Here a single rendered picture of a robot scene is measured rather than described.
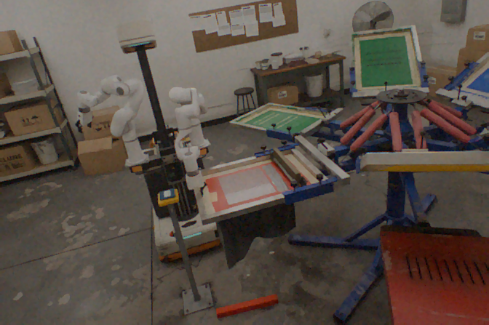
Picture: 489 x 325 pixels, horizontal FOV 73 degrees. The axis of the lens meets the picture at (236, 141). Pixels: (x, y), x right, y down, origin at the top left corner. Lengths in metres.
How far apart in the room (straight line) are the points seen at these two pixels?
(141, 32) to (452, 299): 1.86
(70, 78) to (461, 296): 5.46
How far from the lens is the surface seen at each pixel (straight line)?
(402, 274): 1.35
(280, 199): 1.91
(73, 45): 5.74
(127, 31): 2.05
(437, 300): 1.30
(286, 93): 5.64
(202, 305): 2.76
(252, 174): 2.24
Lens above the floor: 2.07
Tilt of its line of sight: 24 degrees down
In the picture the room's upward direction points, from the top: 10 degrees counter-clockwise
